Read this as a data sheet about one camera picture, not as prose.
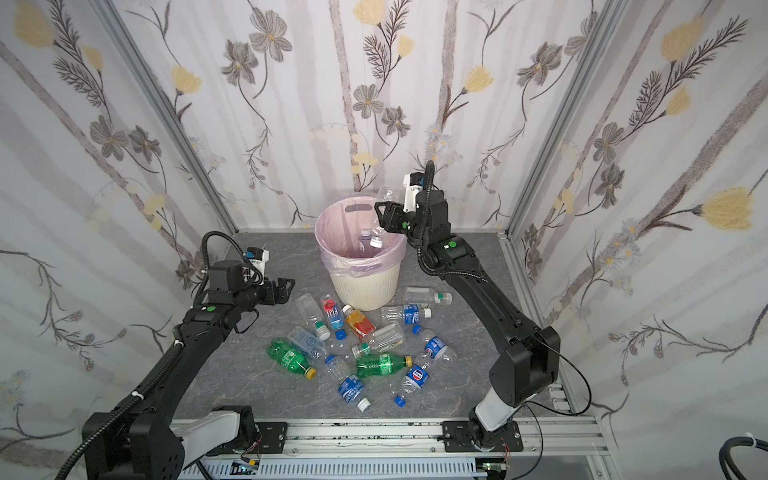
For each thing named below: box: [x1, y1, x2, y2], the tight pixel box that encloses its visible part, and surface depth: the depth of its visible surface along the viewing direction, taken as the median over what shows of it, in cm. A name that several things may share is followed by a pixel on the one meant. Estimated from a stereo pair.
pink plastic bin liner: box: [314, 193, 408, 277], surface depth 90 cm
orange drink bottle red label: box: [341, 304, 376, 340], surface depth 91 cm
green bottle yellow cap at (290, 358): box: [266, 339, 317, 381], surface depth 84 cm
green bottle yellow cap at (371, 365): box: [356, 354, 413, 378], surface depth 84 cm
